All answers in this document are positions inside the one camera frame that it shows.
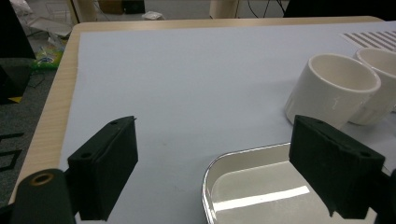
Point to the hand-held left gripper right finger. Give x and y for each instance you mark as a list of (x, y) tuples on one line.
[(336, 168)]

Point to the green package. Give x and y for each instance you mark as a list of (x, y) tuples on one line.
[(48, 57)]

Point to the square white plate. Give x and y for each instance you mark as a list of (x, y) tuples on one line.
[(249, 186)]

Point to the black box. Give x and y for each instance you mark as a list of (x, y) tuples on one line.
[(134, 6)]

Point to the clear plastic bag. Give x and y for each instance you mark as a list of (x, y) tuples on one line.
[(20, 6)]

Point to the black stand base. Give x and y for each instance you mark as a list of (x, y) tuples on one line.
[(14, 81)]

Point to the black curtain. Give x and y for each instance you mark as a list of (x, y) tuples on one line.
[(342, 7), (15, 28)]

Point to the beige wooden desk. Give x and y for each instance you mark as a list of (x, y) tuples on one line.
[(85, 9)]

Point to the white flat tray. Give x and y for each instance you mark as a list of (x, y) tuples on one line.
[(49, 26)]

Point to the brown cardboard box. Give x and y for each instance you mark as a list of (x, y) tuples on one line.
[(110, 6)]

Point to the white ribbed cup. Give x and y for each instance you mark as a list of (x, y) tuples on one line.
[(317, 93), (384, 93)]

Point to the striped placemat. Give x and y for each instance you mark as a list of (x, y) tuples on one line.
[(373, 39)]

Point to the pale table cover sheet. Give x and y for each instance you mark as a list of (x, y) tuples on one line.
[(186, 93)]

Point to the white crumpled bag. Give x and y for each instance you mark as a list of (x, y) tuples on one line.
[(152, 15)]

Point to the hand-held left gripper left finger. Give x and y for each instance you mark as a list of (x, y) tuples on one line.
[(102, 168)]

